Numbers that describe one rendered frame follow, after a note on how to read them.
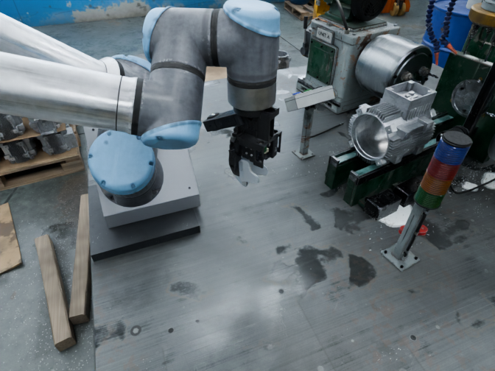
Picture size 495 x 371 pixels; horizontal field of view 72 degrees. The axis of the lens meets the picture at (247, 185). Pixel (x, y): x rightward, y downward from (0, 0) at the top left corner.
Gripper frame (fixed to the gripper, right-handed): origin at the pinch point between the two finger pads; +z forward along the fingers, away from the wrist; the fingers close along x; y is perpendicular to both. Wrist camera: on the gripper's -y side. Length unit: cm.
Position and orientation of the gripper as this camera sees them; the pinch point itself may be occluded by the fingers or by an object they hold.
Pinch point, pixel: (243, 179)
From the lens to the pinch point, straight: 78.1
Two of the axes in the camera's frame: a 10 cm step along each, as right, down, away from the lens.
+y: 8.3, 3.6, -4.3
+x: 5.6, -5.3, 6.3
